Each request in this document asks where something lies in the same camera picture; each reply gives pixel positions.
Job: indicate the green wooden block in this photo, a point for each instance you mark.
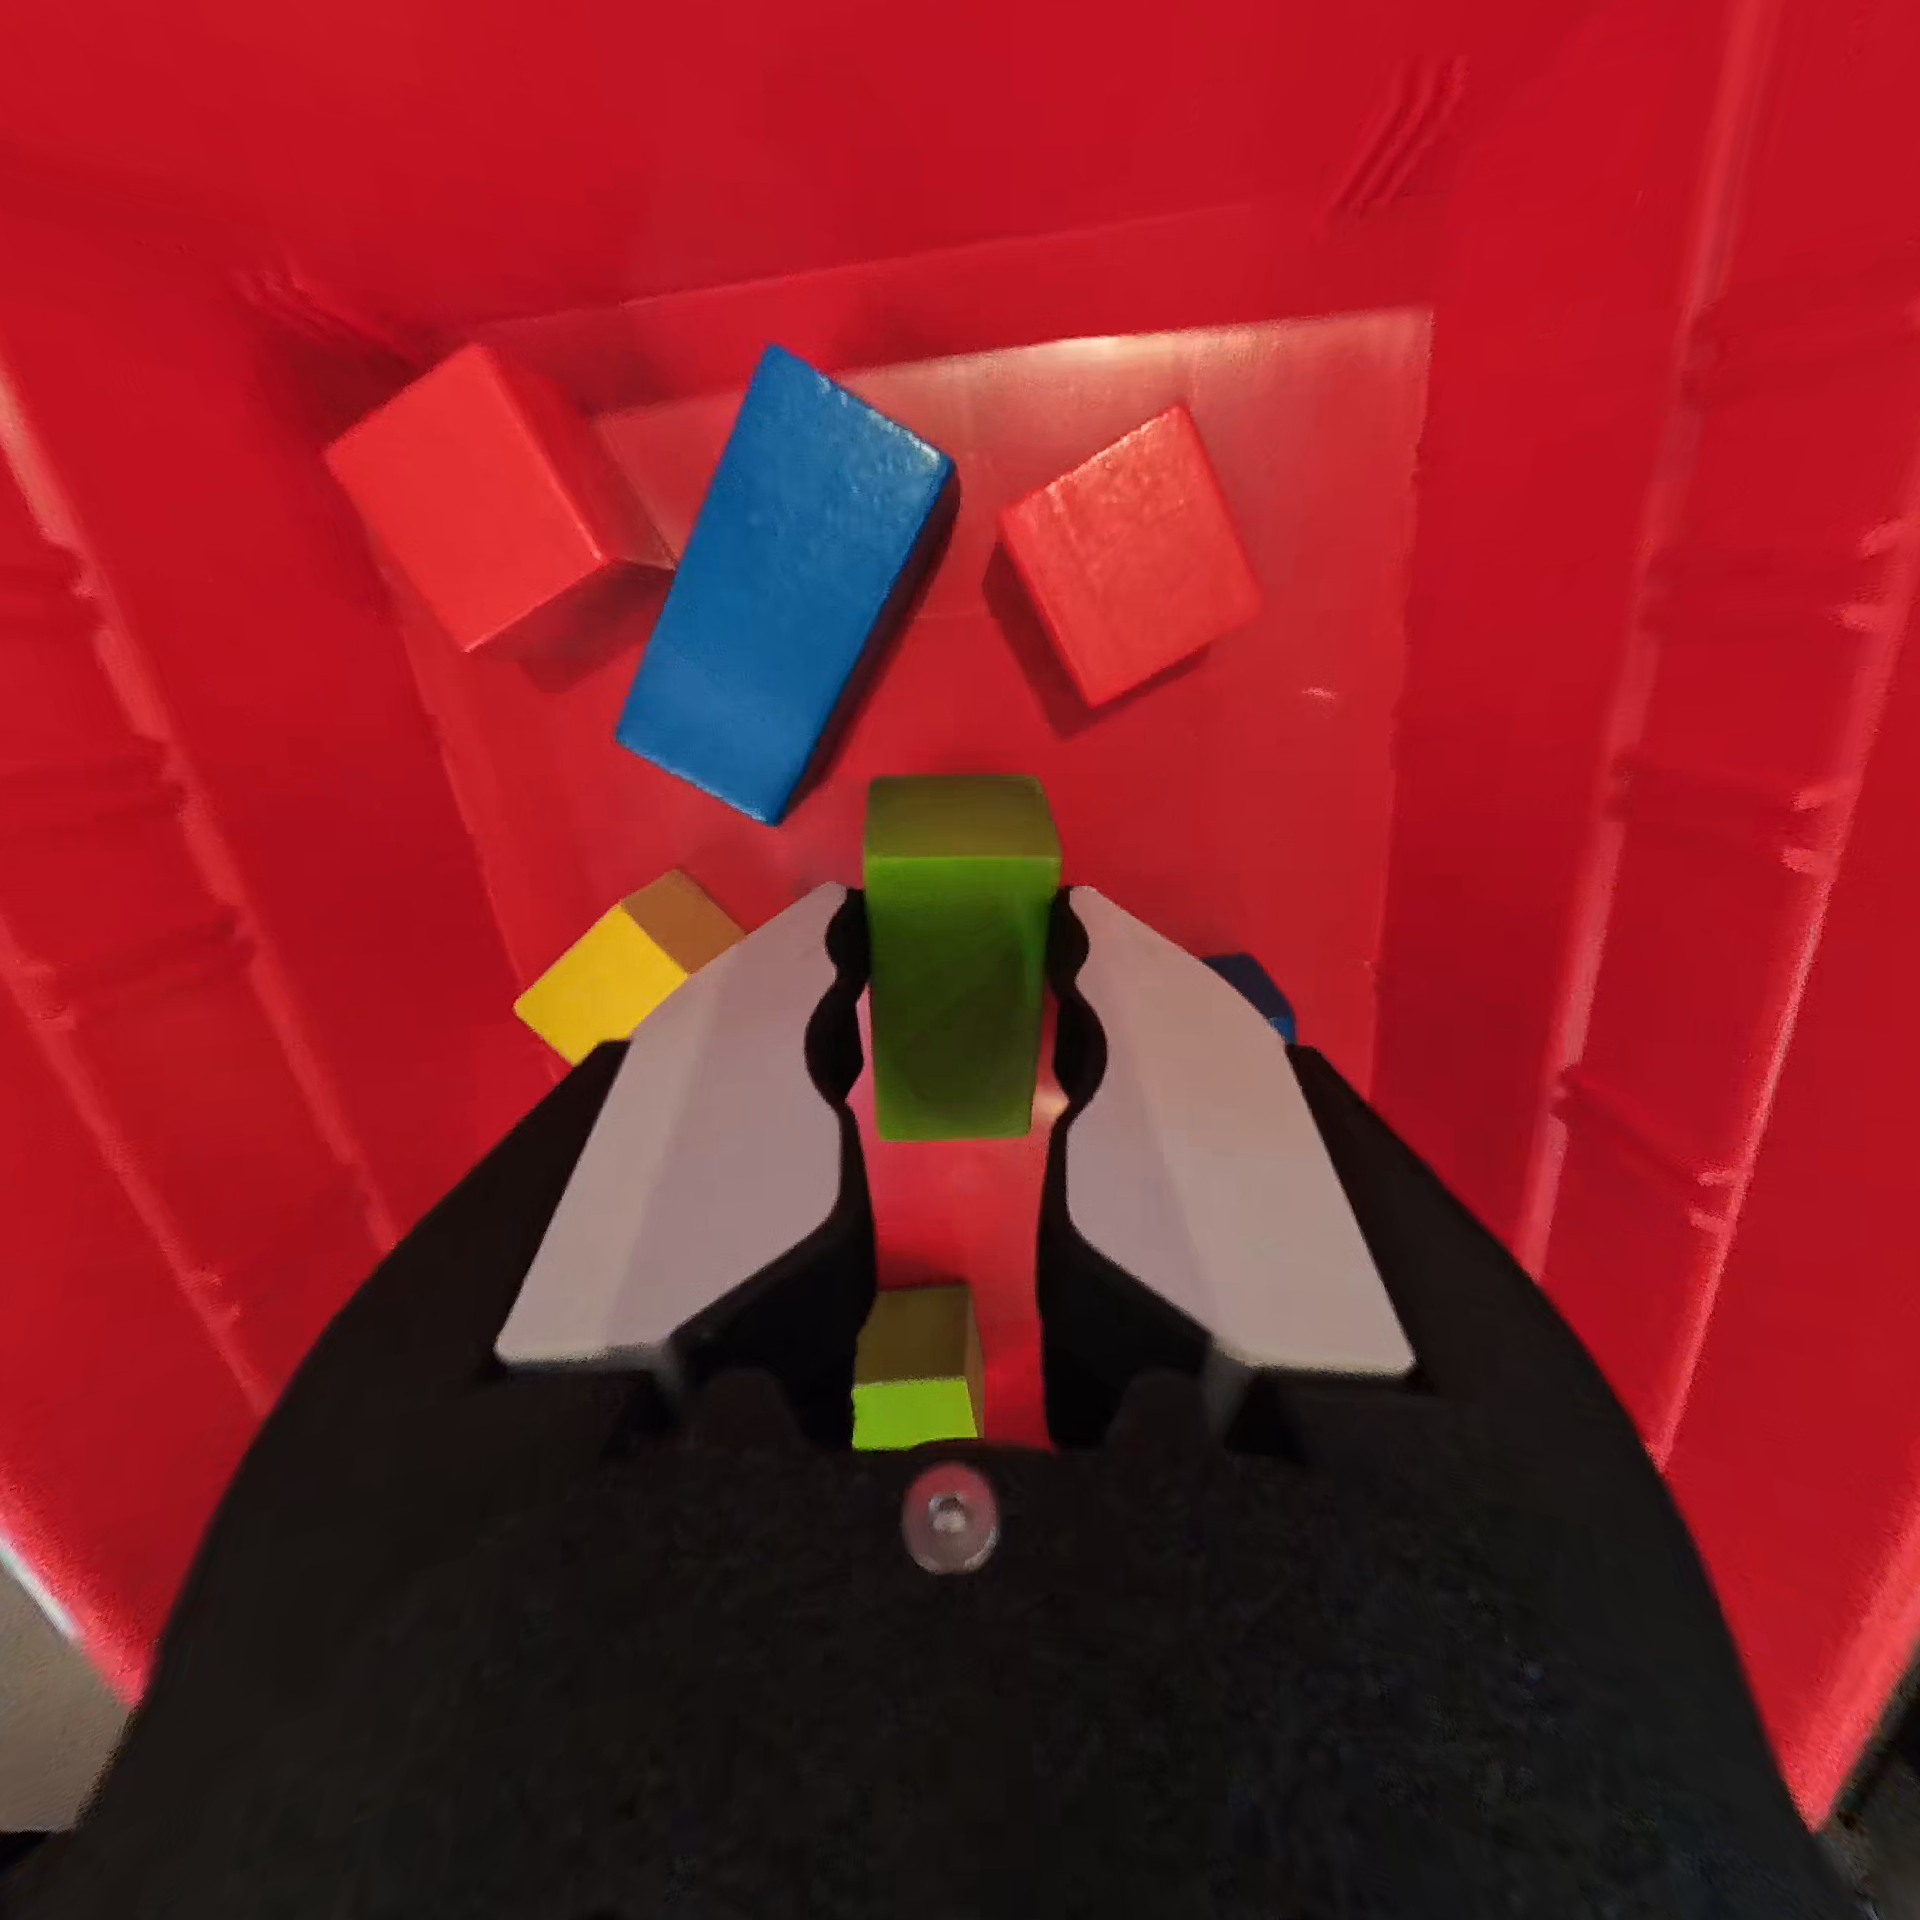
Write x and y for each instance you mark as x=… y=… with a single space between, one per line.
x=962 y=962

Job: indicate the pile of coloured wooden blocks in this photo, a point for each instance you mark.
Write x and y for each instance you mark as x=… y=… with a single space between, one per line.
x=788 y=573

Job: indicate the red plastic bin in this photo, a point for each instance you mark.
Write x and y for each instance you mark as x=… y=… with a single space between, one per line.
x=1622 y=750

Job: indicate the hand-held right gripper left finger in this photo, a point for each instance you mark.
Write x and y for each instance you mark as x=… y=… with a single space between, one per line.
x=684 y=1187

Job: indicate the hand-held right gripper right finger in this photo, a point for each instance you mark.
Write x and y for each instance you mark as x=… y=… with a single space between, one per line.
x=1216 y=1187

